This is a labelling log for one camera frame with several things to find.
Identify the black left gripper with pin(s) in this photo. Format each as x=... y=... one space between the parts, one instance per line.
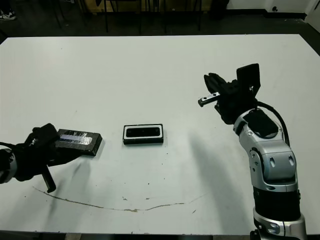
x=32 y=160

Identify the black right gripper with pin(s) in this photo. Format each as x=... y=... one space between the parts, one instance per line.
x=232 y=105

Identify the black lid with silver label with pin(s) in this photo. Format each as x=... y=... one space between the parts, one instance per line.
x=92 y=147

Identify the black bar-shaped camera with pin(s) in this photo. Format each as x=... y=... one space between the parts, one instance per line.
x=142 y=132

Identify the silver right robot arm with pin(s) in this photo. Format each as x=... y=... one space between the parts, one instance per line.
x=272 y=160

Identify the black box with white insert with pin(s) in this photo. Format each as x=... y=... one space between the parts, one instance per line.
x=142 y=142

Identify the black trash bin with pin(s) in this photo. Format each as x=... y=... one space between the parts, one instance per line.
x=218 y=8

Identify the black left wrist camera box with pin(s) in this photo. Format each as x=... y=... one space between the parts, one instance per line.
x=46 y=132

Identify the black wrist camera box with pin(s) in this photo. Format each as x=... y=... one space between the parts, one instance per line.
x=46 y=132
x=248 y=77

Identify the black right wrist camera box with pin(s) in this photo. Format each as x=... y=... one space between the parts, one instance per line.
x=248 y=77

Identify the small black wall fixture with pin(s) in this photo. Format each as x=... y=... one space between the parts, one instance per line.
x=275 y=8

